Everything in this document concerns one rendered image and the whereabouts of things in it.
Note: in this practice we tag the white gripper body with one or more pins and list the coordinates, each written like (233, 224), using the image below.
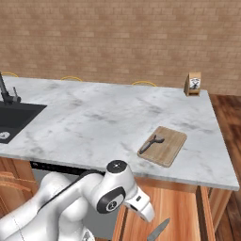
(146, 209)

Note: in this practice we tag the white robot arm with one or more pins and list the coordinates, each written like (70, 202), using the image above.
(67, 200)

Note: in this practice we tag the wooden drawer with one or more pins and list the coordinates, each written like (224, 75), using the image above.
(177, 210)

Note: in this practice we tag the wooden cutting board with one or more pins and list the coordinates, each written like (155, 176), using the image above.
(168, 146)

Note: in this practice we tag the dark grey peeler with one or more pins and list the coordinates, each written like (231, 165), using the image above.
(151, 143)

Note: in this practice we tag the wooden cabinet side panel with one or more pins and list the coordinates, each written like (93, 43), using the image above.
(219, 202)

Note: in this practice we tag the grey dishwasher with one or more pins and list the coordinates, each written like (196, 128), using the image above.
(56, 167)

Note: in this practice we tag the yellow stool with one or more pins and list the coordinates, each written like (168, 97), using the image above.
(143, 83)
(71, 77)
(8, 74)

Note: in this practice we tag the wooden box with dark print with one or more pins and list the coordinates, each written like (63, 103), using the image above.
(193, 84)

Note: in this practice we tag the wooden cupboard door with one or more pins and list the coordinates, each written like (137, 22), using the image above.
(15, 169)

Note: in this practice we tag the black sink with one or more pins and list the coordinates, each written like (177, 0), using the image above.
(15, 117)

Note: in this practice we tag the black tap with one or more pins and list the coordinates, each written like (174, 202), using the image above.
(4, 91)

